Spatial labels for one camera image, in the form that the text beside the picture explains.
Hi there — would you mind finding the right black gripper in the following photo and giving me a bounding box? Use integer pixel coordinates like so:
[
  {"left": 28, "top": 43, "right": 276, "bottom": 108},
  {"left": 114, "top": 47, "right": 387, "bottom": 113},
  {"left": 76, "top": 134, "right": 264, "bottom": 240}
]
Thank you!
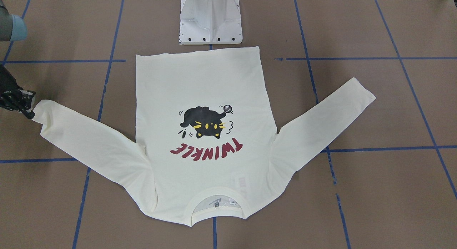
[{"left": 0, "top": 65, "right": 36, "bottom": 119}]

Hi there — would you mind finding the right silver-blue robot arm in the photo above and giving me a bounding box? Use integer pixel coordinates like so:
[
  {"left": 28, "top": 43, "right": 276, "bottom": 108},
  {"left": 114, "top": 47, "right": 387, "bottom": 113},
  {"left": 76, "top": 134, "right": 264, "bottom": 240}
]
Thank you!
[{"left": 0, "top": 0, "right": 36, "bottom": 119}]

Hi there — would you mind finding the cream long-sleeve cat shirt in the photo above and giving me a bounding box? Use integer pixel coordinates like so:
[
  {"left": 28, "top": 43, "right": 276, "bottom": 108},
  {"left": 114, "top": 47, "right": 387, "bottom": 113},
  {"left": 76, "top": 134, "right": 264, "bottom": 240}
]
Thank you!
[{"left": 33, "top": 46, "right": 376, "bottom": 227}]

